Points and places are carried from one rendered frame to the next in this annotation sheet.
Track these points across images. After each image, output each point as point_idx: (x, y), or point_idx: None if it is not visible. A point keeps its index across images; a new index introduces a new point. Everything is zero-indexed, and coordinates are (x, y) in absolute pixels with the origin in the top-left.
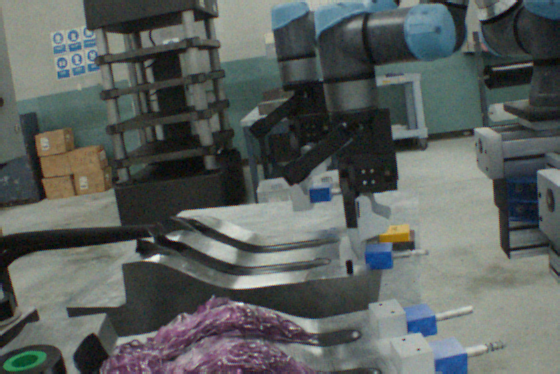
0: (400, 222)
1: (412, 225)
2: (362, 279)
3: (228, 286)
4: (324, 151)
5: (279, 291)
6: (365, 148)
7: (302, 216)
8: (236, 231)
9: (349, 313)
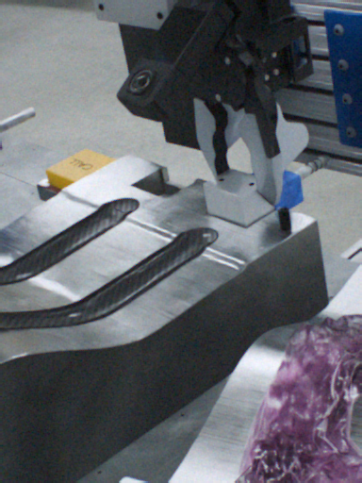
0: (7, 158)
1: (40, 154)
2: (312, 229)
3: (135, 337)
4: (205, 43)
5: (212, 304)
6: (254, 20)
7: None
8: None
9: (348, 282)
